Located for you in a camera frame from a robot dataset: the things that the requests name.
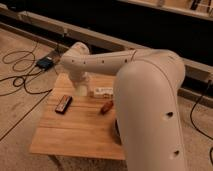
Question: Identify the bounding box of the wooden table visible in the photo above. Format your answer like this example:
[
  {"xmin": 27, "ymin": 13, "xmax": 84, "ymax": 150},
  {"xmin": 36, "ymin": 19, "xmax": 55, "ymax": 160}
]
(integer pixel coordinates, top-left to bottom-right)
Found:
[{"xmin": 30, "ymin": 73, "xmax": 125, "ymax": 160}]

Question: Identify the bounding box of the black cable right side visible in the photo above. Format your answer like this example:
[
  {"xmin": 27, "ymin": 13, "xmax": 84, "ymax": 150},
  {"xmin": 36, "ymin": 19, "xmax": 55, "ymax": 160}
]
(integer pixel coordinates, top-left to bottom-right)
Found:
[{"xmin": 189, "ymin": 79, "xmax": 213, "ymax": 167}]

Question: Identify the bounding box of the dark blue ceramic bowl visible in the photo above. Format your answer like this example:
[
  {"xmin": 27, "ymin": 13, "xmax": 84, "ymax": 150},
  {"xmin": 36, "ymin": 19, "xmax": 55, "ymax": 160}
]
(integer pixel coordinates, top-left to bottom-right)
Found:
[{"xmin": 115, "ymin": 120, "xmax": 121, "ymax": 144}]

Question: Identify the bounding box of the blue power strip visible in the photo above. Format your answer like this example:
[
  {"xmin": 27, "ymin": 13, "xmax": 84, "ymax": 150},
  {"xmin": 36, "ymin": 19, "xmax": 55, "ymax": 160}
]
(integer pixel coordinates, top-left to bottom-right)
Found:
[{"xmin": 36, "ymin": 57, "xmax": 54, "ymax": 70}]

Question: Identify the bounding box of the small brown wooden object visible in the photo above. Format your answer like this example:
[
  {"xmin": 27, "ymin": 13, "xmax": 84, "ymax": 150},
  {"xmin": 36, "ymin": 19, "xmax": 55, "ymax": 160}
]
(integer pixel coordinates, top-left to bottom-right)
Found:
[{"xmin": 100, "ymin": 100, "xmax": 114, "ymax": 114}]

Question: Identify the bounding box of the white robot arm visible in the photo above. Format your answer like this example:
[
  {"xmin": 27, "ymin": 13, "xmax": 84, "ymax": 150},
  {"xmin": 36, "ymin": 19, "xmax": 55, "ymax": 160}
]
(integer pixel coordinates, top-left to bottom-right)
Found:
[{"xmin": 61, "ymin": 42, "xmax": 188, "ymax": 171}]

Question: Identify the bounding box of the white rectangular box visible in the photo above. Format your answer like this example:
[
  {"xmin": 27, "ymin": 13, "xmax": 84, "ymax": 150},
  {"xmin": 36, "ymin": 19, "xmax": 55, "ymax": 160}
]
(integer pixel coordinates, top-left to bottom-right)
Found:
[{"xmin": 89, "ymin": 87, "xmax": 113, "ymax": 98}]

